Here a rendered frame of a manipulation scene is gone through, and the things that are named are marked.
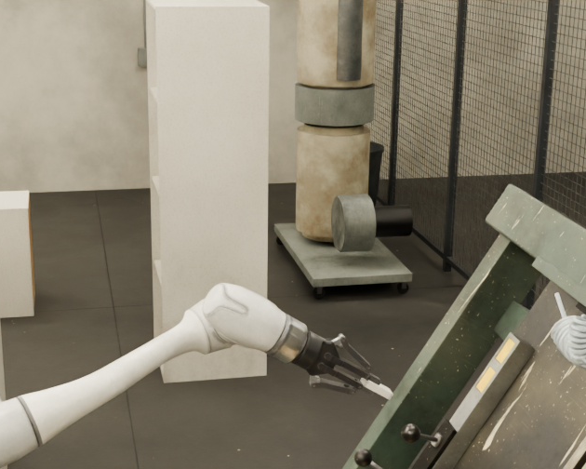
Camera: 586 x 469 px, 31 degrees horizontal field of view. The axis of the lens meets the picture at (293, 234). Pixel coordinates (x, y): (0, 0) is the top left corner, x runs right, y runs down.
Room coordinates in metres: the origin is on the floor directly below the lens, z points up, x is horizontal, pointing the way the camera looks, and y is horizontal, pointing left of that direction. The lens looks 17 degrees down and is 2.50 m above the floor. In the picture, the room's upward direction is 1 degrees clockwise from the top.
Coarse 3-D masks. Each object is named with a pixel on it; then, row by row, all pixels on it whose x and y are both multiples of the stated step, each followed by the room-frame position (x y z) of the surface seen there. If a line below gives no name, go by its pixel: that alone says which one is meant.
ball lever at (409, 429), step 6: (408, 426) 1.85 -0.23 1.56; (414, 426) 1.85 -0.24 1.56; (402, 432) 1.85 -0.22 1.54; (408, 432) 1.84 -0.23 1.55; (414, 432) 1.84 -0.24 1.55; (408, 438) 1.84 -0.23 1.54; (414, 438) 1.84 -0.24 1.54; (426, 438) 1.89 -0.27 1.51; (432, 438) 1.90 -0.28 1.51; (438, 438) 1.92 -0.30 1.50; (432, 444) 1.92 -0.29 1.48; (438, 444) 1.91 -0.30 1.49
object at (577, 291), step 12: (540, 264) 1.64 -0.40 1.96; (552, 264) 1.64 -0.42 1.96; (552, 276) 1.59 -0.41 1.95; (564, 276) 1.56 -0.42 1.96; (564, 288) 1.54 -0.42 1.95; (576, 288) 1.52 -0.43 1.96; (564, 312) 1.61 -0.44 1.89; (564, 324) 1.57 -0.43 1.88; (552, 336) 1.59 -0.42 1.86; (564, 336) 1.55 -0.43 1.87; (564, 348) 1.54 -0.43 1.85; (576, 360) 1.50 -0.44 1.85
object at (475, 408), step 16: (512, 336) 1.96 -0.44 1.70; (512, 352) 1.93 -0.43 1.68; (528, 352) 1.93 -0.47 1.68; (496, 368) 1.94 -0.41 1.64; (512, 368) 1.93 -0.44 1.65; (496, 384) 1.92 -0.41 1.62; (464, 400) 1.96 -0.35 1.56; (480, 400) 1.92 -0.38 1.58; (496, 400) 1.92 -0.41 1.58; (464, 416) 1.92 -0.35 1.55; (480, 416) 1.92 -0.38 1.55; (464, 432) 1.91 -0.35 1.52; (448, 448) 1.90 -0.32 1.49; (464, 448) 1.91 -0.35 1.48; (448, 464) 1.90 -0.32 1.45
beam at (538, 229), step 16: (512, 192) 2.20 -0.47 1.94; (496, 208) 2.21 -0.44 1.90; (512, 208) 2.16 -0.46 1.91; (528, 208) 2.10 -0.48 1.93; (544, 208) 2.05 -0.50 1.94; (496, 224) 2.17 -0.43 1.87; (512, 224) 2.12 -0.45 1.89; (528, 224) 2.06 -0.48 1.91; (544, 224) 2.01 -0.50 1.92; (560, 224) 1.96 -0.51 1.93; (576, 224) 1.92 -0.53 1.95; (512, 240) 2.08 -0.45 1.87; (528, 240) 2.02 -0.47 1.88; (544, 240) 1.97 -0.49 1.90; (560, 240) 1.93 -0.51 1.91; (576, 240) 1.88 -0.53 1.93; (544, 256) 1.94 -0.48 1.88; (560, 256) 1.89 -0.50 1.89; (576, 256) 1.85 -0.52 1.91; (576, 272) 1.82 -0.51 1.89
